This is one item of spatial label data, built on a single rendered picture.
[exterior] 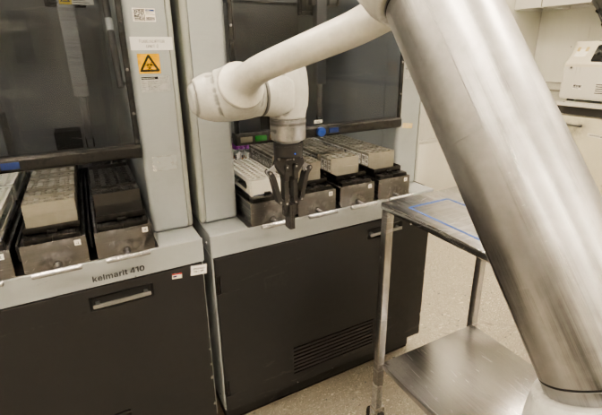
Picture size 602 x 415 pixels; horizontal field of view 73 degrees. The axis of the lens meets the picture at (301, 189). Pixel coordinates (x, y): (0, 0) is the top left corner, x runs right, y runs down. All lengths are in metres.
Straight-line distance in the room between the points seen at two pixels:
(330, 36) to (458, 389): 1.06
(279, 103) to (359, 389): 1.17
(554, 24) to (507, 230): 3.64
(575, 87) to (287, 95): 2.42
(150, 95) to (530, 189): 0.95
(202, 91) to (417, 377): 1.03
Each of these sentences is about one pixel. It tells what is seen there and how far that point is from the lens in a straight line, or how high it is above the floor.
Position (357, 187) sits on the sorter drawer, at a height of 0.80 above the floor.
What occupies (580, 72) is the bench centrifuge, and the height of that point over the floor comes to 1.08.
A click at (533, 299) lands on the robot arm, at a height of 1.03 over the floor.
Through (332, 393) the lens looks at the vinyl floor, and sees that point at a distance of 1.71.
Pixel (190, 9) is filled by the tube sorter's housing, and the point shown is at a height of 1.32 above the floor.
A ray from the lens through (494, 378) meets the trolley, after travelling 1.47.
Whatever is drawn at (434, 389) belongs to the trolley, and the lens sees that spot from 1.38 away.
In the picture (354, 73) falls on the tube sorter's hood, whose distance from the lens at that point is 1.35.
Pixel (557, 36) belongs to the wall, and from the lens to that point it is 3.95.
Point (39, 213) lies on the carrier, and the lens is 1.17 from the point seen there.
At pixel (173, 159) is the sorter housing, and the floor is 0.94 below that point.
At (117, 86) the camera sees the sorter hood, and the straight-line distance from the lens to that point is 1.11.
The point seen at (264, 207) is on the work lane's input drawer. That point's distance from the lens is 1.19.
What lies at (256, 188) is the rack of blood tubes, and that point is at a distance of 1.20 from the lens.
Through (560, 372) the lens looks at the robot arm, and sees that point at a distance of 0.39.
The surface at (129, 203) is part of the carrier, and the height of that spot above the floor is 0.84.
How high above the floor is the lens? 1.21
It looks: 19 degrees down
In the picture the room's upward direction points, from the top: 1 degrees counter-clockwise
